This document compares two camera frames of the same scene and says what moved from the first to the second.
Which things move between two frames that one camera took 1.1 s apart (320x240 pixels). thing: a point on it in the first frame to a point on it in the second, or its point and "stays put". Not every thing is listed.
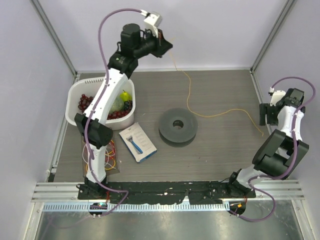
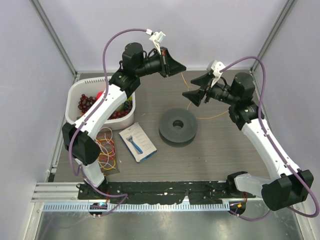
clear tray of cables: (111, 163) stays put
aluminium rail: (284, 191) stays put
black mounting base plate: (149, 192) stays put
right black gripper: (265, 108) to (195, 96)
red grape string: (118, 114) stays put
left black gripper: (162, 46) to (168, 66)
